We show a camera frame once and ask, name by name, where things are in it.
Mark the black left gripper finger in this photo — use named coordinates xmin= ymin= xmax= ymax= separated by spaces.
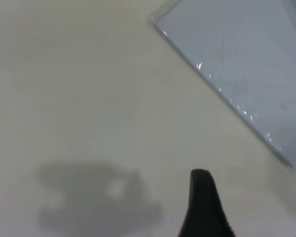
xmin=177 ymin=168 xmax=235 ymax=237

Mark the transparent zip bag green zipper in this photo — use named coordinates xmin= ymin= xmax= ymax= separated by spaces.
xmin=148 ymin=0 xmax=296 ymax=169

